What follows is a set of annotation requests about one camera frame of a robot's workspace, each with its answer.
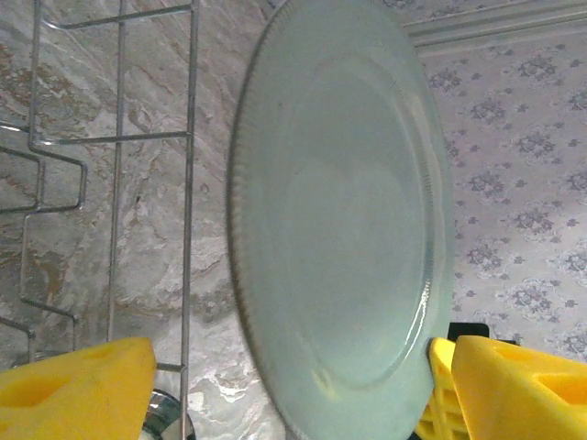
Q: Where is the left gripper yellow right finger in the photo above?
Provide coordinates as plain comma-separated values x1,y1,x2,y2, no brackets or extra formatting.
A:
415,334,587,440

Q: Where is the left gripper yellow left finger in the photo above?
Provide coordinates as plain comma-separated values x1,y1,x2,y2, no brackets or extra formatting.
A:
0,336,157,440

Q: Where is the light green ribbed plate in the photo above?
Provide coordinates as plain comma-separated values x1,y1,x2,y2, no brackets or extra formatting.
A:
226,0,456,440

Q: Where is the chrome wire dish rack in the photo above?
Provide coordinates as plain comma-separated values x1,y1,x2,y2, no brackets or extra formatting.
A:
0,0,201,440

